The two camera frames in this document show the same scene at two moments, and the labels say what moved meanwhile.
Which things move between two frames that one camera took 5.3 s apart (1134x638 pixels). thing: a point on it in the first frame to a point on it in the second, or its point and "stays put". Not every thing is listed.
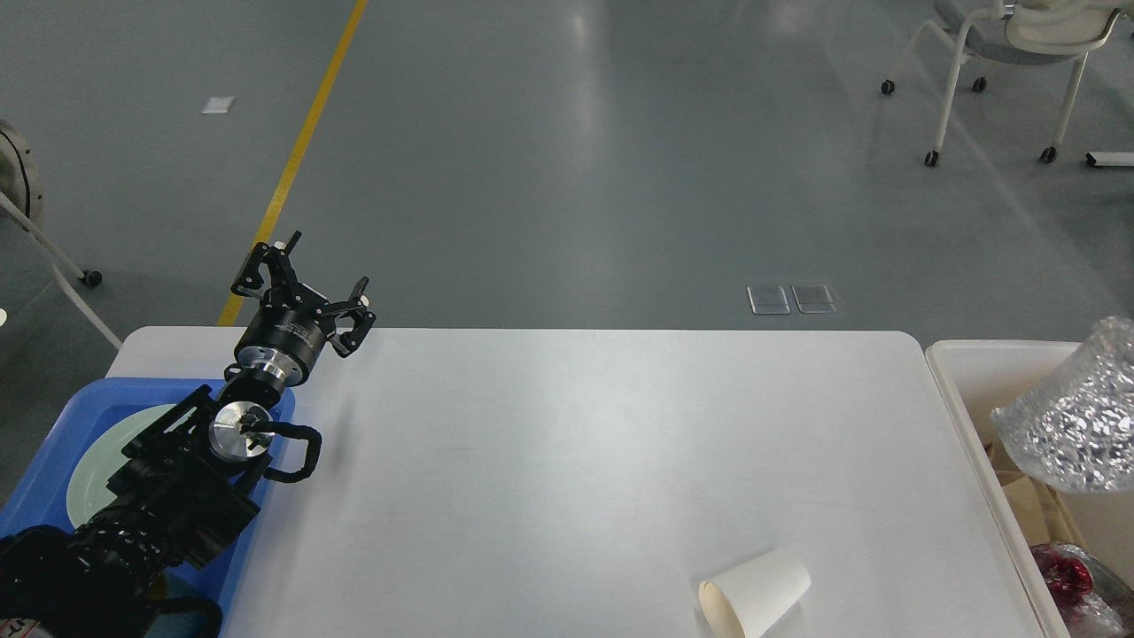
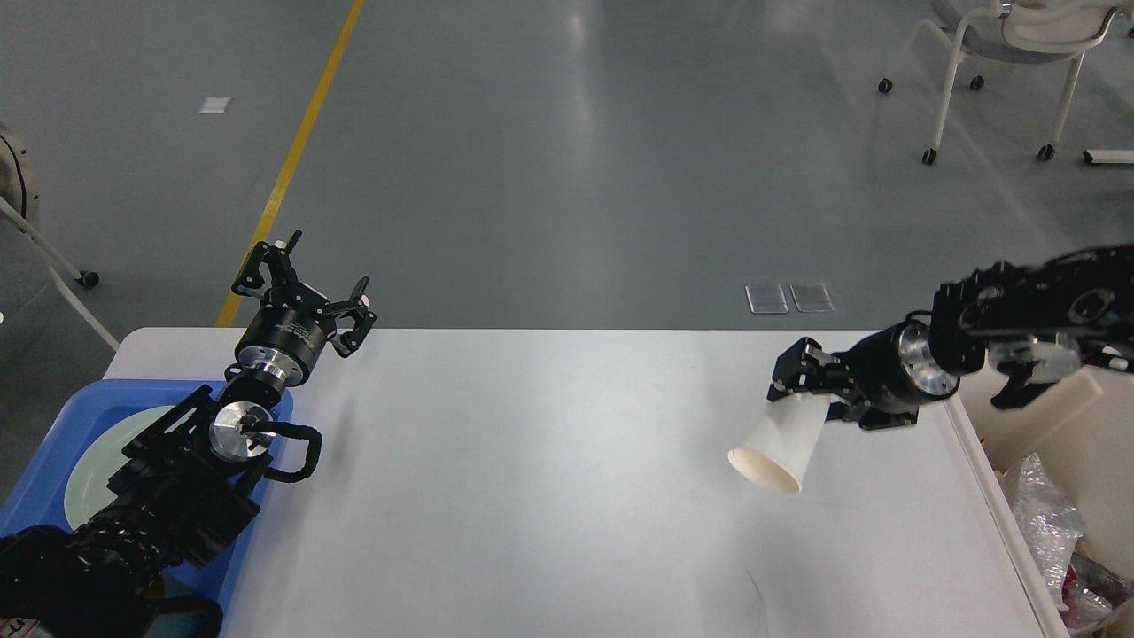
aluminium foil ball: x=1074 y=425 to x=1048 y=525
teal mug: x=168 y=585 stays put
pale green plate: x=101 y=458 stays put
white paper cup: x=750 y=601 to x=778 y=450
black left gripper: x=291 y=326 stays put
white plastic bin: x=971 y=378 stays put
